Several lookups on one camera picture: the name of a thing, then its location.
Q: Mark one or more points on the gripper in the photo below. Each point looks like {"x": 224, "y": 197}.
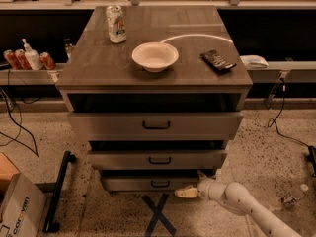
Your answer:
{"x": 203, "y": 188}

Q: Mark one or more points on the grey drawer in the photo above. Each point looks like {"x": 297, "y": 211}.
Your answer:
{"x": 154, "y": 126}
{"x": 138, "y": 184}
{"x": 157, "y": 159}

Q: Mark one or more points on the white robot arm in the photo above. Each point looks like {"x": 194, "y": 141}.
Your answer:
{"x": 235, "y": 198}

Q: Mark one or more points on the grey drawer cabinet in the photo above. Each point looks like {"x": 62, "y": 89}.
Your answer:
{"x": 102, "y": 78}

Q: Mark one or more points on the clear plastic bottle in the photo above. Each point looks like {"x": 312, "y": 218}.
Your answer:
{"x": 296, "y": 194}

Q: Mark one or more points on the black object right edge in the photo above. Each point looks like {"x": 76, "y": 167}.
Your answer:
{"x": 311, "y": 157}

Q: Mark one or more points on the black snack bag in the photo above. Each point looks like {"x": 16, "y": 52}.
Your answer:
{"x": 216, "y": 61}

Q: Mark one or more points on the white bowl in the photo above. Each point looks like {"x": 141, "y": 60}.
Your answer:
{"x": 155, "y": 56}

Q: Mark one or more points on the white folded cloth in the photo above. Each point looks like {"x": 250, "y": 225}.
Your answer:
{"x": 254, "y": 61}

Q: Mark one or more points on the black metal bar stand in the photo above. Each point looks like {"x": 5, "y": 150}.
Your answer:
{"x": 50, "y": 226}

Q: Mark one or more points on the cardboard box with print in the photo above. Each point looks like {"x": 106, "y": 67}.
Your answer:
{"x": 22, "y": 202}

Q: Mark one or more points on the white green drink can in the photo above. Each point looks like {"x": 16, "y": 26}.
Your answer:
{"x": 116, "y": 25}

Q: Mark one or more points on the small glass bottle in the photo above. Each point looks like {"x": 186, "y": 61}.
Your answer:
{"x": 68, "y": 47}

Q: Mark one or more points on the red can right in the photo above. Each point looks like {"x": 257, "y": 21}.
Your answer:
{"x": 47, "y": 60}

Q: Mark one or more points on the white pump bottle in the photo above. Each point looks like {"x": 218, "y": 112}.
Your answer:
{"x": 32, "y": 56}

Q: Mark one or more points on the red can middle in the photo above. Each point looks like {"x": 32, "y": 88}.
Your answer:
{"x": 20, "y": 55}

